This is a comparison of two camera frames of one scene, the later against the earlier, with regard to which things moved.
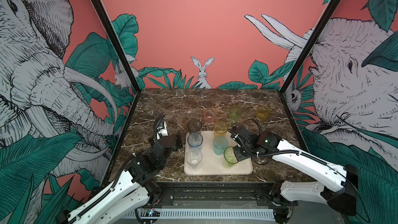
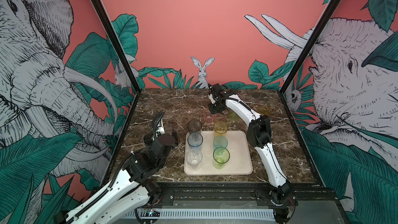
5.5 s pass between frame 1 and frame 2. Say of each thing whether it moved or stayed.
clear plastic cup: stayed
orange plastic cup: stayed
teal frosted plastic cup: stayed
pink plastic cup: stayed
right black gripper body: moved
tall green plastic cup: moved
